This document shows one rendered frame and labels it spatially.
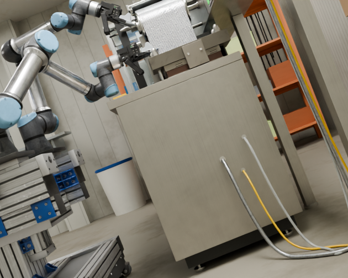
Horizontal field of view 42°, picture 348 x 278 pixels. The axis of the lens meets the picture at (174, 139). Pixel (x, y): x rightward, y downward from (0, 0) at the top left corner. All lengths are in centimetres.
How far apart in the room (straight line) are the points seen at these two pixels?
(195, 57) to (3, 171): 100
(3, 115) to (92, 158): 442
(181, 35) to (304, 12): 87
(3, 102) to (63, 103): 447
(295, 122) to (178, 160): 340
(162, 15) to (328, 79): 106
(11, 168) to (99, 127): 430
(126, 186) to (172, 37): 346
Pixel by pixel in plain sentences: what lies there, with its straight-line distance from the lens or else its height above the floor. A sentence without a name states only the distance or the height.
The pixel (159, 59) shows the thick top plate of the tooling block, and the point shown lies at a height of 100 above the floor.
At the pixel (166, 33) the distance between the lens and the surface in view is 240.
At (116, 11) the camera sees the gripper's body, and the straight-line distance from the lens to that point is 250.
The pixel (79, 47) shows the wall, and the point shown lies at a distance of 644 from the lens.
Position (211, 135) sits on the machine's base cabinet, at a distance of 209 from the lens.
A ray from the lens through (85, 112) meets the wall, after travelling 632.
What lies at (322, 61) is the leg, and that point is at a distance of 169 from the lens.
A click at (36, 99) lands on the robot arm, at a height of 112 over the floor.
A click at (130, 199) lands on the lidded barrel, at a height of 14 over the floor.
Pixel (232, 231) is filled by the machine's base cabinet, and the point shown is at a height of 13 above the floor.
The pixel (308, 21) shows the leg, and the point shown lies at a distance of 170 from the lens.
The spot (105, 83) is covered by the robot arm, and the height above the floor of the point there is 102.
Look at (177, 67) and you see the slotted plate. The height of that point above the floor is 94.
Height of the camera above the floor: 62
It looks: level
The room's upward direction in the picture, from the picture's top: 21 degrees counter-clockwise
